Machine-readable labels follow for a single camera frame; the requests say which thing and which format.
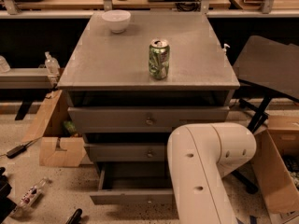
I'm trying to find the grey drawer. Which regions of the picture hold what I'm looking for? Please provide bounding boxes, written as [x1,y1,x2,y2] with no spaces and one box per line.
[84,143,166,162]
[90,161,174,204]
[68,106,229,133]

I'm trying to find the clear bottle on floor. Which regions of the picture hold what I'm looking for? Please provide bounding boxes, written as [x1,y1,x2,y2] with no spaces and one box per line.
[10,177,50,217]

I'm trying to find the low grey shelf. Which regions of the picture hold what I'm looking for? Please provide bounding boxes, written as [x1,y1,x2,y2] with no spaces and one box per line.
[0,68,57,89]

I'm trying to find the black object bottom edge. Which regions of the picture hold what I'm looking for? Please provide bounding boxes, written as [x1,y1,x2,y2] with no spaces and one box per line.
[65,208,82,224]

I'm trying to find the green soda can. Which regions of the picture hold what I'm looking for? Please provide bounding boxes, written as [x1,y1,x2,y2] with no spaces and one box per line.
[149,38,170,80]

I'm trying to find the clear bottle on shelf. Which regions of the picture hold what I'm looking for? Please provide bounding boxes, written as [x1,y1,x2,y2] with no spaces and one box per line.
[45,51,60,76]

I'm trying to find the grey middle drawer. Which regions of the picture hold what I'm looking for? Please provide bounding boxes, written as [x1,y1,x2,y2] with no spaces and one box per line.
[84,143,166,162]

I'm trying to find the black folding table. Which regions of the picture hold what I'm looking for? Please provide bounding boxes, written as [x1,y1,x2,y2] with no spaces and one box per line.
[232,35,299,194]

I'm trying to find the open cardboard box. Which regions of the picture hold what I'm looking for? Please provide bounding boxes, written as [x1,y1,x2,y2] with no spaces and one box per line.
[22,91,90,167]
[251,116,299,224]

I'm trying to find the grey drawer cabinet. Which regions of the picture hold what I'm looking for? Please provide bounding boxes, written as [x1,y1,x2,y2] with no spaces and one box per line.
[56,10,241,175]

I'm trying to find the white ceramic bowl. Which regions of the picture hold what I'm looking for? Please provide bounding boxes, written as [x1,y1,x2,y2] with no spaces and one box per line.
[102,9,131,33]

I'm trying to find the small white pump bottle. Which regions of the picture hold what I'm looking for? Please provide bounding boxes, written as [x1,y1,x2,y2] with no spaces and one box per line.
[222,43,230,54]

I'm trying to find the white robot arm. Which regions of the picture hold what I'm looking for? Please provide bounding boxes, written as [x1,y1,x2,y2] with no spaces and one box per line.
[167,122,256,224]

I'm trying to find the black power adapter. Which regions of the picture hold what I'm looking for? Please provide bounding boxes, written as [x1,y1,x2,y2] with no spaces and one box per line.
[7,145,26,159]

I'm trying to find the grey top drawer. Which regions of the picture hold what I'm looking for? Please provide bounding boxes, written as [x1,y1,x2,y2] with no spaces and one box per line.
[68,106,229,133]

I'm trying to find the grey bottom drawer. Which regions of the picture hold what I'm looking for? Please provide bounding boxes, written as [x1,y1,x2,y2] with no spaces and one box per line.
[90,161,174,204]

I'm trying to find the open cardboard box left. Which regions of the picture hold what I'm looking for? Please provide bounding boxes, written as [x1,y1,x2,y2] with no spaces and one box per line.
[22,91,90,167]

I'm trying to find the open cardboard box right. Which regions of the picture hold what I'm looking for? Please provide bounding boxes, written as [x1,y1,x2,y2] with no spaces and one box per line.
[251,116,299,224]

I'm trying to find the black equipment left edge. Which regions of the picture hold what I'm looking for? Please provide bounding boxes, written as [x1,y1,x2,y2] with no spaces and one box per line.
[0,167,16,224]

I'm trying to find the clear container far left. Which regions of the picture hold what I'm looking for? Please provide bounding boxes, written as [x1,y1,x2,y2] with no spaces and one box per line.
[0,56,10,73]

